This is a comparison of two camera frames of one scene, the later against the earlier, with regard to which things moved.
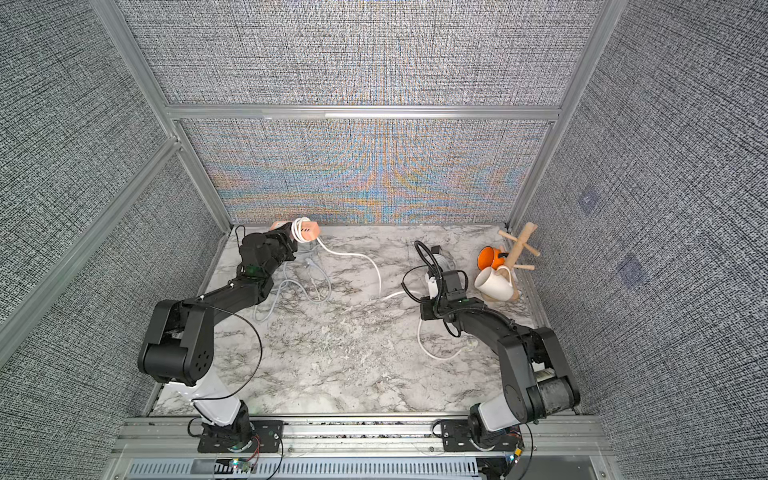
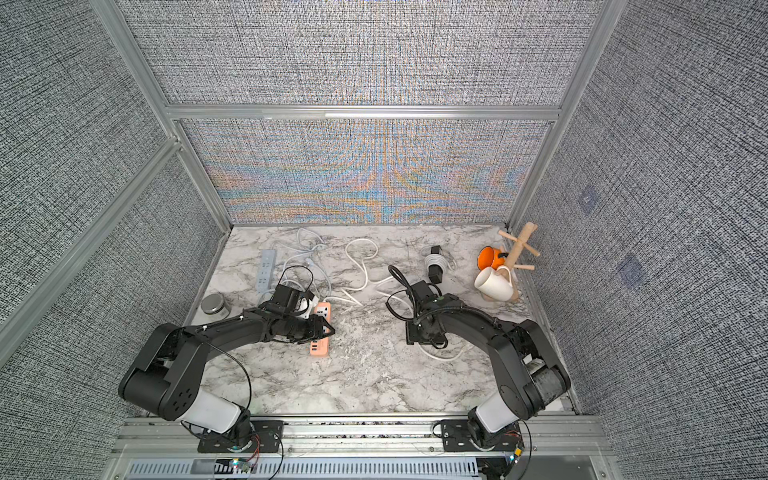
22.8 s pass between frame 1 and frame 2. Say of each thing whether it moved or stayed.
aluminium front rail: stayed
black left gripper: moved
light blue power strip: moved
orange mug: stayed
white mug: stayed
